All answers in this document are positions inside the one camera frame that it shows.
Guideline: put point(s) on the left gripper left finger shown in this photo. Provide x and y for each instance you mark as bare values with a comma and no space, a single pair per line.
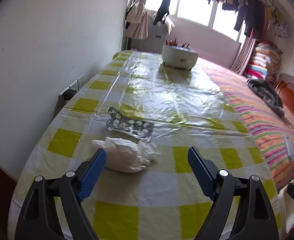
38,217

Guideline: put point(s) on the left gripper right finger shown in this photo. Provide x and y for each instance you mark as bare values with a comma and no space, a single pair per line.
254,218

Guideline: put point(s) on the white plastic basket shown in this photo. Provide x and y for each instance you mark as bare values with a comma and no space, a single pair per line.
178,57

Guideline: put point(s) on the beige curtain left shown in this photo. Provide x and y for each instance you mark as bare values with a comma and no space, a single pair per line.
138,21

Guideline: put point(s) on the white tissue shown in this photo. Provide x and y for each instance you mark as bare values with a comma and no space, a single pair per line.
127,156

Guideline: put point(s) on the pink curtain right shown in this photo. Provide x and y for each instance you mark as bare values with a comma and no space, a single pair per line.
243,56

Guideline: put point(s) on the hanging dark clothes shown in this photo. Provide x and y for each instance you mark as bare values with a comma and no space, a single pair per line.
251,13

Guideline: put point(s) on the grey crumpled blanket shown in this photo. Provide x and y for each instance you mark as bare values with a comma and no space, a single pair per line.
263,90

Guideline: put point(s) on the striped bed blanket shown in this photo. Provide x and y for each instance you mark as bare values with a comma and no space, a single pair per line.
266,127

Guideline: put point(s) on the silver blister pack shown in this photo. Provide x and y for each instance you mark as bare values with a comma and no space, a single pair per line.
139,129

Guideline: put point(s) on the wall power socket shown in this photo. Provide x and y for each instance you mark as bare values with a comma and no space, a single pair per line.
78,84

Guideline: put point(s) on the stack of folded quilts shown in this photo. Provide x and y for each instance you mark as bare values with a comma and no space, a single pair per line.
265,62

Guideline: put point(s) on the green checkered tablecloth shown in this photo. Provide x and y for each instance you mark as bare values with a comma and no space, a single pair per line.
164,201

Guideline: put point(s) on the white remote control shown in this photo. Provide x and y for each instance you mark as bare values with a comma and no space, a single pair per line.
289,147

